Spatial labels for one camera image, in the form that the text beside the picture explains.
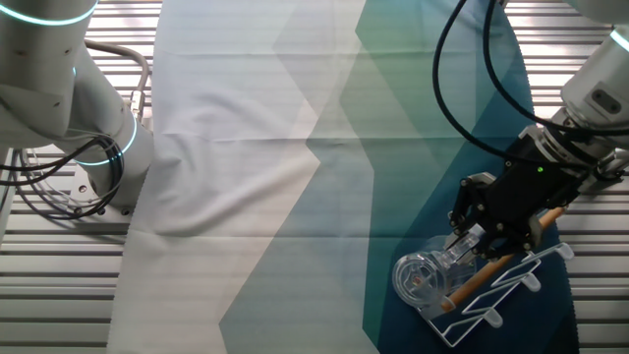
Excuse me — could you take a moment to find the black base cable bundle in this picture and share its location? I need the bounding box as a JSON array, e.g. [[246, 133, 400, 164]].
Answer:
[[0, 135, 126, 221]]

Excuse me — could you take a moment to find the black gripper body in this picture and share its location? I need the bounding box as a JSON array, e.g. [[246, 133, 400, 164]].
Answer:
[[477, 131, 587, 238]]

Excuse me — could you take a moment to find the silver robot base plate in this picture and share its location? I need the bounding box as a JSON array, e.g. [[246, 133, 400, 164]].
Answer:
[[68, 166, 137, 217]]

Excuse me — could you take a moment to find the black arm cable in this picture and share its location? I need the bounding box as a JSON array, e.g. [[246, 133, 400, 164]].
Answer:
[[431, 0, 522, 166]]

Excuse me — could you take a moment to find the grey conduit hose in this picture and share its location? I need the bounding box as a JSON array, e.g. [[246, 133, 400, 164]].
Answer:
[[84, 39, 151, 122]]

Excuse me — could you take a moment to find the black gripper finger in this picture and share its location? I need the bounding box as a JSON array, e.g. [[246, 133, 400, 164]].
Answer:
[[470, 211, 544, 262], [443, 172, 496, 254]]

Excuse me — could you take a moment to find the clear plastic cup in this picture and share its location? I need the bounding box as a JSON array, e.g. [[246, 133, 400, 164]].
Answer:
[[391, 234, 479, 312]]

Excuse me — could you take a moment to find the white wire cup rack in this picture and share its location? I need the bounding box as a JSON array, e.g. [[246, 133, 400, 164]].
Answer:
[[416, 206, 575, 348]]

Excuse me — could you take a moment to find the teal white gradient tablecloth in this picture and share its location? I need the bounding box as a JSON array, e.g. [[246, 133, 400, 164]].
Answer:
[[107, 0, 581, 354]]

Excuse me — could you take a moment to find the black cable with plug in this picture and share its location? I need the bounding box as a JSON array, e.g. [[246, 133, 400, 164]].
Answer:
[[483, 0, 629, 138]]

